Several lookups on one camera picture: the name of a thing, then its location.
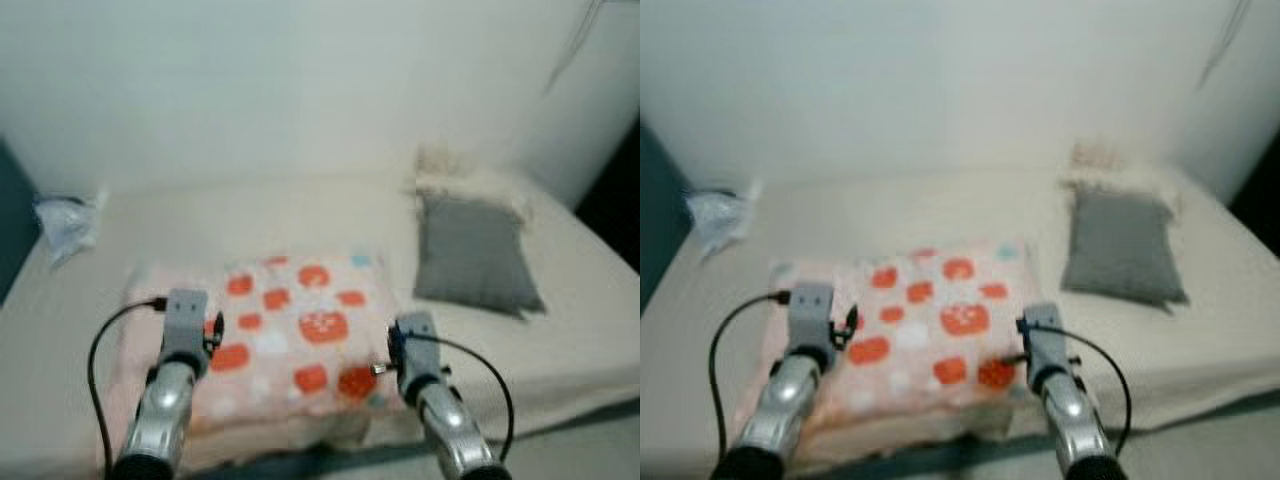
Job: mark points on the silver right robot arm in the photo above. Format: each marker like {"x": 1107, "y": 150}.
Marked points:
{"x": 450, "y": 430}
{"x": 1075, "y": 420}

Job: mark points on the beige sheeted mattress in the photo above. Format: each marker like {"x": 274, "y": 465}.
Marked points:
{"x": 900, "y": 210}
{"x": 250, "y": 215}

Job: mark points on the white blue plastic bag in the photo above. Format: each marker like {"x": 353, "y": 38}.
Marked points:
{"x": 720, "y": 215}
{"x": 68, "y": 225}

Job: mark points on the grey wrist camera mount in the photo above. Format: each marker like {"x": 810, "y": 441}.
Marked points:
{"x": 812, "y": 305}
{"x": 187, "y": 310}
{"x": 420, "y": 340}
{"x": 1045, "y": 335}

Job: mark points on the beige crumpled blanket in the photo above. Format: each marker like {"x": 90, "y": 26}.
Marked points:
{"x": 450, "y": 180}
{"x": 1100, "y": 170}

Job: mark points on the pink orange patterned pillow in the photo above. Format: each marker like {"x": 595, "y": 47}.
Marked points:
{"x": 300, "y": 320}
{"x": 930, "y": 300}

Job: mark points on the grey fabric pillow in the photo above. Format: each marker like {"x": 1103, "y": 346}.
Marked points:
{"x": 1120, "y": 245}
{"x": 470, "y": 255}

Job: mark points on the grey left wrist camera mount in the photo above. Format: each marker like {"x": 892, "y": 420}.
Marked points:
{"x": 187, "y": 310}
{"x": 812, "y": 305}

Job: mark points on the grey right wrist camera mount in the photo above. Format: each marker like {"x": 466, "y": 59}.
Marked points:
{"x": 1045, "y": 335}
{"x": 420, "y": 340}

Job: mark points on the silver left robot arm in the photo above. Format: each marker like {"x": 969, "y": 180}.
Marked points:
{"x": 160, "y": 420}
{"x": 780, "y": 415}

